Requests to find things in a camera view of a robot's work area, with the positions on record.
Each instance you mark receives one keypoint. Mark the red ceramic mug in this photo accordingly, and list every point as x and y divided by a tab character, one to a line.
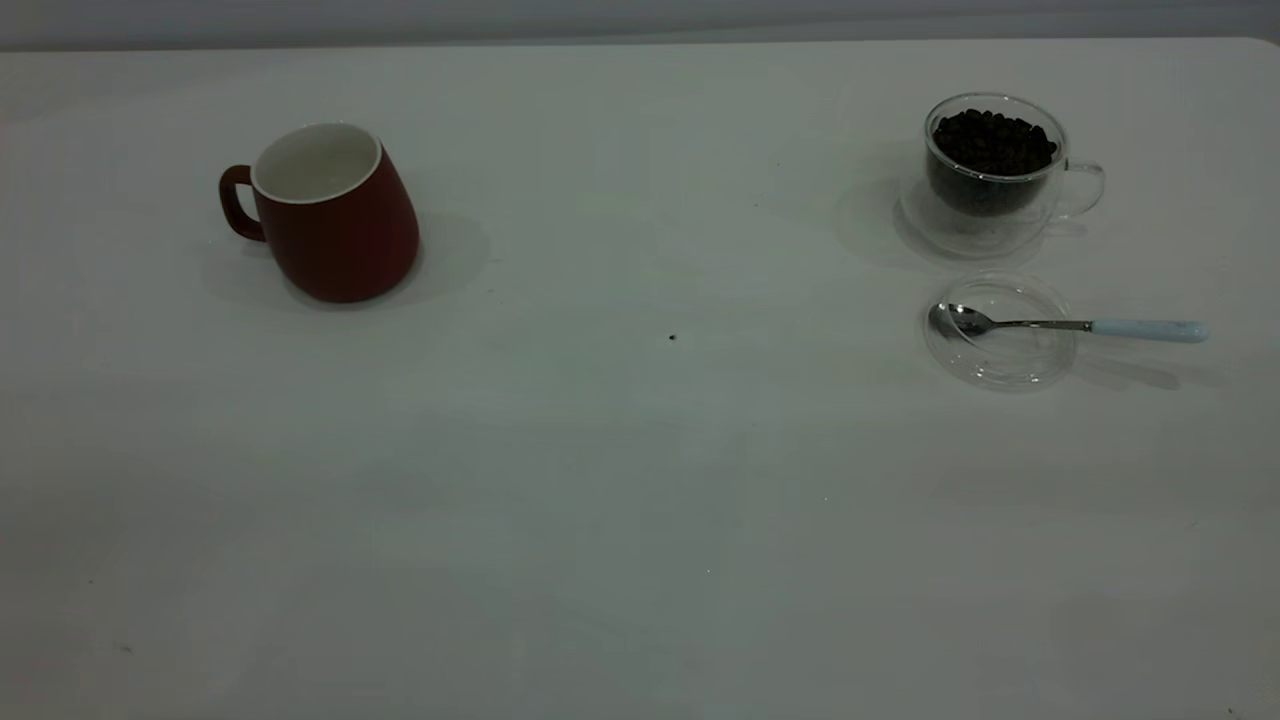
340	240

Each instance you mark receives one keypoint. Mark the pile of coffee beans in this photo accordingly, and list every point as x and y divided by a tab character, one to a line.
992	150

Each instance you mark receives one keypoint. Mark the clear glass cup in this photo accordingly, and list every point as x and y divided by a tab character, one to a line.
1085	190

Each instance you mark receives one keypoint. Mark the clear glass saucer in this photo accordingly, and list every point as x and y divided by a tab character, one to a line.
915	222
1000	370

